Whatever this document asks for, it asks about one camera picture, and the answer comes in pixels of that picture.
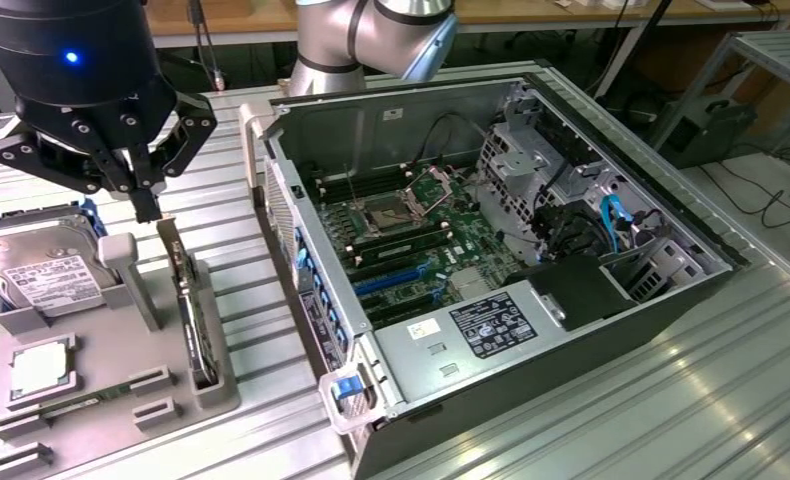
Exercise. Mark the grey metal frame table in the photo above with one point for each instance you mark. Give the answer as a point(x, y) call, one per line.
point(776, 55)

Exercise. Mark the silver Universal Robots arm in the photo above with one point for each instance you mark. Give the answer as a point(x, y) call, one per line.
point(342, 45)

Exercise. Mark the black box on floor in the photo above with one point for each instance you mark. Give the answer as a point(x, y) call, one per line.
point(709, 135)

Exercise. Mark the grey plastic parts rack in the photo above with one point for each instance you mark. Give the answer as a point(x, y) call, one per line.
point(115, 360)

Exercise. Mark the grey power supply with label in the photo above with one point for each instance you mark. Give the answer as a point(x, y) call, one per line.
point(422, 360)

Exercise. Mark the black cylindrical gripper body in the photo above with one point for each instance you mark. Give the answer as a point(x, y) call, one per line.
point(69, 60)

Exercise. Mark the black RAM stick with label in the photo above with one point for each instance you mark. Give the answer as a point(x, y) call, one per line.
point(402, 247)

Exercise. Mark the blue plastic case latch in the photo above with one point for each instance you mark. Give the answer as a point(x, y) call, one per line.
point(345, 389)

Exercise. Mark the silver chipset heatsink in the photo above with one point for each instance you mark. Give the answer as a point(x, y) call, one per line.
point(472, 281)

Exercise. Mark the green motherboard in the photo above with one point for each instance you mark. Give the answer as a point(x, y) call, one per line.
point(476, 235)

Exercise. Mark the graphics card with metal bracket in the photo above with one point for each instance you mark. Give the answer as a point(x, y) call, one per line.
point(195, 320)

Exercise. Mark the metal socket cover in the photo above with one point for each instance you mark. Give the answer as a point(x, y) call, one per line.
point(436, 187)

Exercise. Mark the wooden desk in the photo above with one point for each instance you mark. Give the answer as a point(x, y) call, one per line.
point(536, 15)

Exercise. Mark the green RAM stick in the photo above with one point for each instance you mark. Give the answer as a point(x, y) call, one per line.
point(82, 400)

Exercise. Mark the black open PC case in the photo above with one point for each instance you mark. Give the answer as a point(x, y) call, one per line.
point(502, 400)

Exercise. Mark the CPU with silver lid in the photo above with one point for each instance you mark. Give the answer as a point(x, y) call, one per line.
point(41, 367)

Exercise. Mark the CPU socket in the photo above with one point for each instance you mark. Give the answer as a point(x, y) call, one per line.
point(391, 214)

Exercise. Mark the blue expansion slot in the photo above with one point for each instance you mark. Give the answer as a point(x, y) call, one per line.
point(391, 277)

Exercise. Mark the thin metal locking lever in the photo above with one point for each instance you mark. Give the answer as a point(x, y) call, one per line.
point(354, 187)

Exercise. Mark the black expansion slot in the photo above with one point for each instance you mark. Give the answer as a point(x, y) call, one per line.
point(402, 307)

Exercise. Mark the silver hard disk drive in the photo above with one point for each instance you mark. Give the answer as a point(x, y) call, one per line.
point(35, 270)

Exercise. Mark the silver metal disk bay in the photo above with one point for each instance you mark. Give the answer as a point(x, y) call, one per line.
point(512, 165)

